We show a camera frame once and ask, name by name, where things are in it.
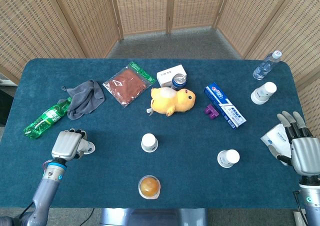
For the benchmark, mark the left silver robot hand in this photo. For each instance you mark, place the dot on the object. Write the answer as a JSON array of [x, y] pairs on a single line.
[[66, 143]]

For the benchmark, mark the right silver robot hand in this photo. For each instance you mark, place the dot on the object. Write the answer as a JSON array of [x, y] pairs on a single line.
[[306, 156]]

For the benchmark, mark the white printed paper cup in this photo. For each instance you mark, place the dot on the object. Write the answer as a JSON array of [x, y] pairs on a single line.
[[149, 142], [228, 158], [262, 93], [89, 147]]

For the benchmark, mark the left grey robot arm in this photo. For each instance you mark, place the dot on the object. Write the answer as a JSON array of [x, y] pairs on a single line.
[[47, 186]]

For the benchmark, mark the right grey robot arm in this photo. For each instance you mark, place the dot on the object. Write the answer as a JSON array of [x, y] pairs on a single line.
[[312, 201]]

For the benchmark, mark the orange fruit jelly cup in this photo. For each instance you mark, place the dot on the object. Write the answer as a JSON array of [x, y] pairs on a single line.
[[149, 187]]

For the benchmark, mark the green plastic soda bottle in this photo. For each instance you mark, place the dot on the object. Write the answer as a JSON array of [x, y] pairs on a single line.
[[47, 117]]

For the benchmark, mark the white tissue pack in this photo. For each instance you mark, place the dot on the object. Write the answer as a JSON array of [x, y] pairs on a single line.
[[275, 138]]

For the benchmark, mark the grey microfibre cloth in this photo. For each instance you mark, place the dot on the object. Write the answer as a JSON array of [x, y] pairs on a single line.
[[85, 98]]

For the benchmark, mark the woven bamboo screen panel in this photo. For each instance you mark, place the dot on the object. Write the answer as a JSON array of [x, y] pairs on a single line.
[[142, 8], [25, 23], [312, 106], [295, 31], [87, 16], [245, 16], [197, 6]]

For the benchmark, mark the blue felt table cover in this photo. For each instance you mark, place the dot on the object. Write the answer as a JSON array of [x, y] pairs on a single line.
[[125, 173]]

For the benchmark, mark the brown cloth in clear packet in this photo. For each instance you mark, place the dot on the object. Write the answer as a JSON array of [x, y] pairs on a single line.
[[127, 84]]

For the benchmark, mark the blue toothpaste box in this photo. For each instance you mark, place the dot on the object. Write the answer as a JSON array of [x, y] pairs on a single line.
[[225, 103]]

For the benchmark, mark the clear plastic water bottle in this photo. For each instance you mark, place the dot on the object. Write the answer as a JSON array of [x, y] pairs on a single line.
[[263, 68]]

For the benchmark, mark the purple plastic block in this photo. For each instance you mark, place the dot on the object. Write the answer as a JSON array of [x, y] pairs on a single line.
[[211, 112]]

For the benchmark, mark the grey-blue robot torso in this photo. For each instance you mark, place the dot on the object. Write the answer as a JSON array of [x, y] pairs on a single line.
[[150, 218]]

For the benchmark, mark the yellow plush duck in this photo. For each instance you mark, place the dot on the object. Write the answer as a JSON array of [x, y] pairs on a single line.
[[175, 101]]

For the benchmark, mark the white cardboard box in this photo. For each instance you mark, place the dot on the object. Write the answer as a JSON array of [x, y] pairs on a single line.
[[170, 74]]

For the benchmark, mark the blue drink can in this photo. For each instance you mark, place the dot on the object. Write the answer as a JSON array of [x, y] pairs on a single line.
[[178, 82]]

